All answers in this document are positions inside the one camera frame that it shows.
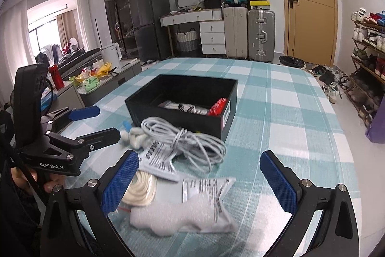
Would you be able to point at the black cardboard box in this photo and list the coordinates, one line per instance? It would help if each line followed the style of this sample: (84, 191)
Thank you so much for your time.
(216, 127)

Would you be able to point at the grey refrigerator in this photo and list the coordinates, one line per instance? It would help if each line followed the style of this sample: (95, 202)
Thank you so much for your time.
(150, 13)

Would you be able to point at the yellow and black shoe box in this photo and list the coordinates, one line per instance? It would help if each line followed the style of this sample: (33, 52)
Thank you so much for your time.
(258, 5)

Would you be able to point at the red packet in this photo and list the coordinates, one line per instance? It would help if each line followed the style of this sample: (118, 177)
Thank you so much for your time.
(218, 106)

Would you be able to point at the wooden door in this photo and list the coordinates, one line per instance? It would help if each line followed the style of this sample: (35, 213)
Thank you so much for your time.
(312, 19)

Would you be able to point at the black and white packet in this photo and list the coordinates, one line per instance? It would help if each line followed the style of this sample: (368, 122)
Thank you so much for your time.
(183, 108)

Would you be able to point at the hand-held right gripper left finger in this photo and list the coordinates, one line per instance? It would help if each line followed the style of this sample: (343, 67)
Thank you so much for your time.
(120, 181)

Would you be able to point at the white desk with drawers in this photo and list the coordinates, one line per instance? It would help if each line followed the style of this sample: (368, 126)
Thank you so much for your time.
(212, 34)

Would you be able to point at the red bottle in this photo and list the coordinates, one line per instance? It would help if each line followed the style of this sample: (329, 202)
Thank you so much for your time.
(56, 78)

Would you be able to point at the person's left hand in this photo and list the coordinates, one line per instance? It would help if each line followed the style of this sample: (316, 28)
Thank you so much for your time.
(28, 181)

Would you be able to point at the white curtain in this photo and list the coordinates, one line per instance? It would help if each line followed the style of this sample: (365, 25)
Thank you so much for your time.
(82, 16)

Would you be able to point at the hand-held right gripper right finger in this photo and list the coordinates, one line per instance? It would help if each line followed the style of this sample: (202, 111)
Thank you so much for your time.
(278, 181)

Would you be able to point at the woven laundry basket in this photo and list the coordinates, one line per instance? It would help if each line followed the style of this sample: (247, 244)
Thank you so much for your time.
(187, 41)

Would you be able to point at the shoe rack with shoes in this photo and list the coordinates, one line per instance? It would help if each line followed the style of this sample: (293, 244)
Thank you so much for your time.
(367, 64)

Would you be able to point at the beige suitcase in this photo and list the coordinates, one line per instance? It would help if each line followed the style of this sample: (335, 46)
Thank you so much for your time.
(236, 34)

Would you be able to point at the grey low cabinet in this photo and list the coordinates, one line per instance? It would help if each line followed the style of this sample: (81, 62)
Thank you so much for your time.
(105, 88)

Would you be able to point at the black trash bin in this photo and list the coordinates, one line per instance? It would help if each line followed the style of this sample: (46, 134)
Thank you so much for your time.
(290, 61)

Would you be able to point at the white electric kettle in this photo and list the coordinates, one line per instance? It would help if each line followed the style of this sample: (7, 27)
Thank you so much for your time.
(109, 56)

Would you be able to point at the purple cloth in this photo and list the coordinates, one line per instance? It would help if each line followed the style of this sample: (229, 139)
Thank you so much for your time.
(377, 129)

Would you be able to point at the yellow plastic bag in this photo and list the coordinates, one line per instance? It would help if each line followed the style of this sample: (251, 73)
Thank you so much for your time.
(102, 68)

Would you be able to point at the silver suitcase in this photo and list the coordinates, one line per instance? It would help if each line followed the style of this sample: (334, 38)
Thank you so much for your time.
(260, 37)

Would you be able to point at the brown curtain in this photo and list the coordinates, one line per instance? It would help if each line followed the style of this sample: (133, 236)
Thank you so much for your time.
(64, 28)

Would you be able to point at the cream tape roll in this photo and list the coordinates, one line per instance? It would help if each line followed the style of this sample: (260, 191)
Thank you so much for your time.
(141, 187)

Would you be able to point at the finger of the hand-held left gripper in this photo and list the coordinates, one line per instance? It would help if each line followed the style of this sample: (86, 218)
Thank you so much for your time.
(102, 136)
(85, 112)

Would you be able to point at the pile of shoes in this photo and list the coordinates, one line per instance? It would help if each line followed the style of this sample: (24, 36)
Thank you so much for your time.
(329, 79)

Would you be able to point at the white foam piece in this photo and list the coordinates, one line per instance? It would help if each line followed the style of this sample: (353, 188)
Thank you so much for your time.
(168, 218)

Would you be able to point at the dark padded jacket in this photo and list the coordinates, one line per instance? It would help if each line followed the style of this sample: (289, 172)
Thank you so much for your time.
(78, 59)

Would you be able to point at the teal checked tablecloth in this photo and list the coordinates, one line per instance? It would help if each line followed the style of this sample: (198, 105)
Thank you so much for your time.
(270, 124)

